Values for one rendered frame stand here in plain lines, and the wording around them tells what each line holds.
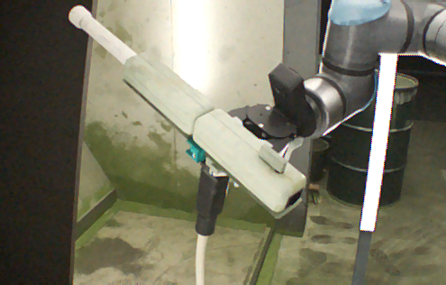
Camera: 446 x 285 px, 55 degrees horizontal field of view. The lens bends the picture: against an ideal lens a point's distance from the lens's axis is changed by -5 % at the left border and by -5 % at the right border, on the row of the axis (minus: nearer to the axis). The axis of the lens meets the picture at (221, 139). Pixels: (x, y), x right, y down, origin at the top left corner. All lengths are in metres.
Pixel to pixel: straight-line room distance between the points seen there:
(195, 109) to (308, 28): 1.94
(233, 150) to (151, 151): 2.42
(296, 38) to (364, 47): 1.77
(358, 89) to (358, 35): 0.10
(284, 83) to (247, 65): 1.97
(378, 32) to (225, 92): 1.96
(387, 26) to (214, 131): 0.33
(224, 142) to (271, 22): 1.99
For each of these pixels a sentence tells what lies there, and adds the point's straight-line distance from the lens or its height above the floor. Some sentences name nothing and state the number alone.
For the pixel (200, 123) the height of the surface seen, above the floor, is 1.38.
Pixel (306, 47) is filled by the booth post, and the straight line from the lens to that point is 2.49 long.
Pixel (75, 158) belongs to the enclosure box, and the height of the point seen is 1.13.
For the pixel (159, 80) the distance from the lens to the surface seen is 0.61.
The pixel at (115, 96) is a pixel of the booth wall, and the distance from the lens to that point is 2.93.
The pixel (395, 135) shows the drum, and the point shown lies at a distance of 3.15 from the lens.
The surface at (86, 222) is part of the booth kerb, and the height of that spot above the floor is 0.11.
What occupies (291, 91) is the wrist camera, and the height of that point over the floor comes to 1.41.
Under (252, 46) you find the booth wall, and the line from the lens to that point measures 2.54.
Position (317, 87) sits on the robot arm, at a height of 1.39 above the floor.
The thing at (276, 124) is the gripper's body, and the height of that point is 1.36.
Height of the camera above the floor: 1.56
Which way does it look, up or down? 21 degrees down
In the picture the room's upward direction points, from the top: straight up
